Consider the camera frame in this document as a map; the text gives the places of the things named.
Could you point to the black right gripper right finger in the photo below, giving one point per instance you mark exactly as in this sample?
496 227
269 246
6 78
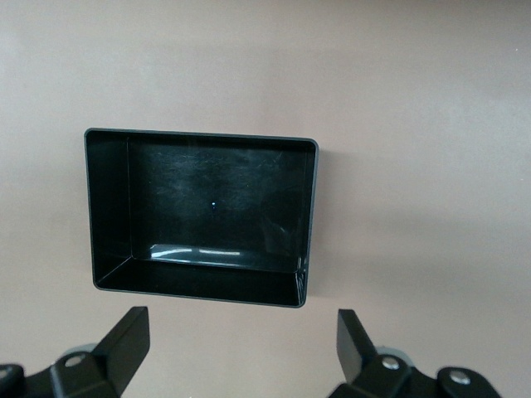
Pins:
357 352

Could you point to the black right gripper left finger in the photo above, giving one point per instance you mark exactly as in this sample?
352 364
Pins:
120 344

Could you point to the black plastic box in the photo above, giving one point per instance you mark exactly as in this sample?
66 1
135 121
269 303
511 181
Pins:
207 199

